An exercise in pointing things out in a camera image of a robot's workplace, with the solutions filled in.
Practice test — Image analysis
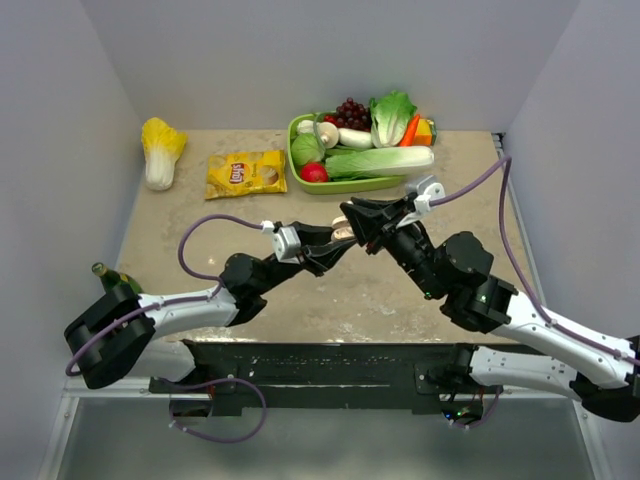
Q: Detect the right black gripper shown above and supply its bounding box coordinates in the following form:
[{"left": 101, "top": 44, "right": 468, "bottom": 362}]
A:
[{"left": 341, "top": 194, "right": 444, "bottom": 299}]

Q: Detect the beige earbud case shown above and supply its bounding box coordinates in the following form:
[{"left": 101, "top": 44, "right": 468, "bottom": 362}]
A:
[{"left": 331, "top": 216, "right": 355, "bottom": 242}]

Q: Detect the yellow Lays chips bag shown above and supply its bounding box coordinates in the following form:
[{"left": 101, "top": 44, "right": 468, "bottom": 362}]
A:
[{"left": 204, "top": 150, "right": 287, "bottom": 200}]

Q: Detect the white daikon radish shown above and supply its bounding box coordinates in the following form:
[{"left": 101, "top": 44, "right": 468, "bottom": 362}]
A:
[{"left": 338, "top": 128, "right": 374, "bottom": 150}]

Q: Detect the red apple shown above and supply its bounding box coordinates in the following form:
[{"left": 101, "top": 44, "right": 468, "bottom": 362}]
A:
[{"left": 299, "top": 162, "right": 330, "bottom": 183}]

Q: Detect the orange pumpkin slice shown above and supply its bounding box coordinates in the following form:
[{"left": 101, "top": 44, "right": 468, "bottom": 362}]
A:
[{"left": 413, "top": 118, "right": 437, "bottom": 147}]

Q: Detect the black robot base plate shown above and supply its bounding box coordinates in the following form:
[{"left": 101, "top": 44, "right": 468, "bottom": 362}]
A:
[{"left": 150, "top": 342, "right": 498, "bottom": 416}]

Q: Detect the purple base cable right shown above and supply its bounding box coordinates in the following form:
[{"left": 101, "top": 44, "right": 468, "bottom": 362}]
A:
[{"left": 447, "top": 387, "right": 504, "bottom": 431}]

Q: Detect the purple grapes bunch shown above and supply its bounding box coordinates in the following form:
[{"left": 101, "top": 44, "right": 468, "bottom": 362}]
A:
[{"left": 331, "top": 97, "right": 372, "bottom": 132}]

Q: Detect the round green cabbage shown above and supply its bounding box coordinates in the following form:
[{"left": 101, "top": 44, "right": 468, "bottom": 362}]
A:
[{"left": 290, "top": 133, "right": 324, "bottom": 168}]

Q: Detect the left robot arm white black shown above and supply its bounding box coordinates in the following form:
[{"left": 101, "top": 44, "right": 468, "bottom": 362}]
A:
[{"left": 64, "top": 221, "right": 355, "bottom": 392}]

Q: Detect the green plastic basket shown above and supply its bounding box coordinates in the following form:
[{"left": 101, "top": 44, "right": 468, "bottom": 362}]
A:
[{"left": 285, "top": 113, "right": 405, "bottom": 195}]

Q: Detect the green leafy lettuce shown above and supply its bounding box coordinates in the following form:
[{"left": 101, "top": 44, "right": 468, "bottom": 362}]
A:
[{"left": 369, "top": 91, "right": 417, "bottom": 148}]

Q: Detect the long white green cabbage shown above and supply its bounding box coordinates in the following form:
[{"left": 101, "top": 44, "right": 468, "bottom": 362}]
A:
[{"left": 324, "top": 146, "right": 435, "bottom": 179}]

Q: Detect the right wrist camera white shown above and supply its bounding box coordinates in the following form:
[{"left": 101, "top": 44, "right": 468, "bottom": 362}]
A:
[{"left": 402, "top": 175, "right": 446, "bottom": 225}]

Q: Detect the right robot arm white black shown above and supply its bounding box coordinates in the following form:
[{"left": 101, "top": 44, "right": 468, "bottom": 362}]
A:
[{"left": 340, "top": 198, "right": 639, "bottom": 423}]

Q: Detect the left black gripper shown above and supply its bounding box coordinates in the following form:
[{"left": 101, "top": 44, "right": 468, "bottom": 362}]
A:
[{"left": 255, "top": 222, "right": 356, "bottom": 296}]

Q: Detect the yellow napa cabbage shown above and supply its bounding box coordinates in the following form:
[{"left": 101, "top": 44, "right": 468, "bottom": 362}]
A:
[{"left": 141, "top": 117, "right": 188, "bottom": 191}]

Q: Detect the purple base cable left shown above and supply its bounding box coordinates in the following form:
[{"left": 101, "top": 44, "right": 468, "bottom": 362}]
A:
[{"left": 168, "top": 377, "right": 269, "bottom": 445}]

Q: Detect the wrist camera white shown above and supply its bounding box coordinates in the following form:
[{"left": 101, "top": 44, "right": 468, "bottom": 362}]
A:
[
  {"left": 402, "top": 175, "right": 446, "bottom": 225},
  {"left": 261, "top": 220, "right": 302, "bottom": 265}
]

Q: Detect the green champagne bottle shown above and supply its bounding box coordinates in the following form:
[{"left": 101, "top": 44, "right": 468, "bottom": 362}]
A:
[{"left": 91, "top": 262, "right": 144, "bottom": 294}]

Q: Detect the aluminium frame rail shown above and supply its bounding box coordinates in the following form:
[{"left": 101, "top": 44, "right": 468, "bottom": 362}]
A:
[{"left": 498, "top": 162, "right": 557, "bottom": 329}]

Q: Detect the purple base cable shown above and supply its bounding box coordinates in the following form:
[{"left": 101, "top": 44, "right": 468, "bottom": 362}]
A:
[
  {"left": 168, "top": 377, "right": 269, "bottom": 445},
  {"left": 447, "top": 387, "right": 504, "bottom": 431}
]

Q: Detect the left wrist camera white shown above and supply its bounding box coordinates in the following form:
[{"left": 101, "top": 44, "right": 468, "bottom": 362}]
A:
[{"left": 261, "top": 220, "right": 302, "bottom": 265}]

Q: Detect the orange carrot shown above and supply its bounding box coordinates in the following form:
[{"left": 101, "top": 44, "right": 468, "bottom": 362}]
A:
[{"left": 398, "top": 114, "right": 421, "bottom": 147}]

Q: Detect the beige mushroom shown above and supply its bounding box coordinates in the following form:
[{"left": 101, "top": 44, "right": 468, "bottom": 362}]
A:
[{"left": 314, "top": 122, "right": 340, "bottom": 149}]

